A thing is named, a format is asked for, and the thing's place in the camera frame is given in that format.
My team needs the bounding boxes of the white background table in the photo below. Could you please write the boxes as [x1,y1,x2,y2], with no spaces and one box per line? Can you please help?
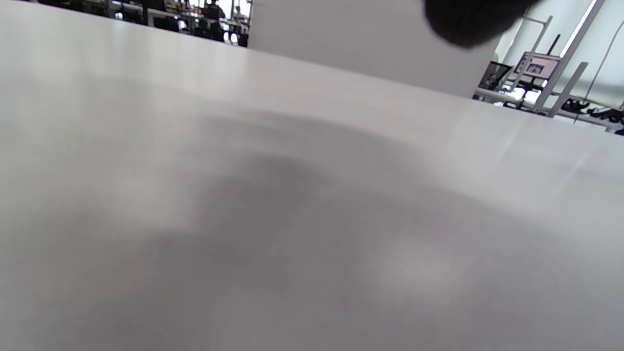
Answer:
[473,87,624,133]

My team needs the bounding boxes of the computer monitor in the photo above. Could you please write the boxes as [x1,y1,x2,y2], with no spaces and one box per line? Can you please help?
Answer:
[514,51,562,81]

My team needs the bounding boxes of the white metal frame stand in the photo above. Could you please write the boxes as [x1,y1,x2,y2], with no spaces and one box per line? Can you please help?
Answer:
[507,0,606,118]

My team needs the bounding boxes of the person's left hand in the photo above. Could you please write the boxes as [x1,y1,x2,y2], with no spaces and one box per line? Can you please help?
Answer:
[423,0,543,50]

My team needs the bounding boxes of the row of background desks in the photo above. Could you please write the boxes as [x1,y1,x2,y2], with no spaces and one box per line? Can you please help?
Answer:
[38,0,250,48]

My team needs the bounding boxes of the black gear on table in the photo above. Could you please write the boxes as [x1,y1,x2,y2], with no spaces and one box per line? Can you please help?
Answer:
[561,98,624,136]

